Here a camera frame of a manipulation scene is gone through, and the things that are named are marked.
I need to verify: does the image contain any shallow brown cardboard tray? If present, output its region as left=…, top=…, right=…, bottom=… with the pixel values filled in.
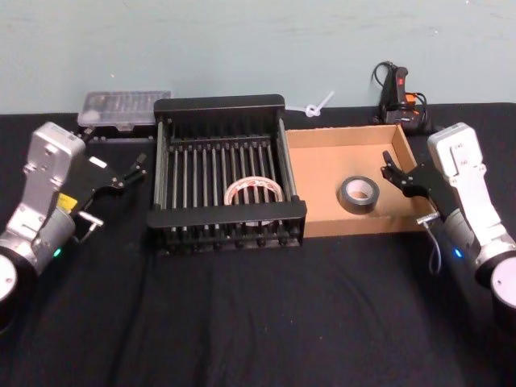
left=284, top=123, right=439, bottom=239

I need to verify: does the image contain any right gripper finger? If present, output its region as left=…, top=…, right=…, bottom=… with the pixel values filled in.
left=380, top=150, right=410, bottom=191

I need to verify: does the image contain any black corded tool red switch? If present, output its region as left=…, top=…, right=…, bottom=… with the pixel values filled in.
left=371, top=60, right=444, bottom=136

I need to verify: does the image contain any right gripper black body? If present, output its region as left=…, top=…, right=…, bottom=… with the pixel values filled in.
left=402, top=158, right=460, bottom=222

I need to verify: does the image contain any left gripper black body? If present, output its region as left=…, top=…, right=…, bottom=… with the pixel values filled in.
left=56, top=152, right=127, bottom=214

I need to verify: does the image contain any white tape roll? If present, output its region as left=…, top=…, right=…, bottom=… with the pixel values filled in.
left=223, top=175, right=284, bottom=227

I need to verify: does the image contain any plain pale wall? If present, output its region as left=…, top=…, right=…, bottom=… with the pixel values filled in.
left=0, top=0, right=516, bottom=117

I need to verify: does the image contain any black table cloth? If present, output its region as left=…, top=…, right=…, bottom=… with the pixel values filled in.
left=0, top=100, right=516, bottom=387

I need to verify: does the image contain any black rack with steel bars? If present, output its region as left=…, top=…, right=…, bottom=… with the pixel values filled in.
left=145, top=94, right=309, bottom=257

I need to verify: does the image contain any silver tape roll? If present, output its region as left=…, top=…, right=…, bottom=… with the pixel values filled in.
left=339, top=175, right=382, bottom=215

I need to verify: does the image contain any clear plastic case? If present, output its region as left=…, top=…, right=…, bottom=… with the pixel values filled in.
left=76, top=89, right=173, bottom=144

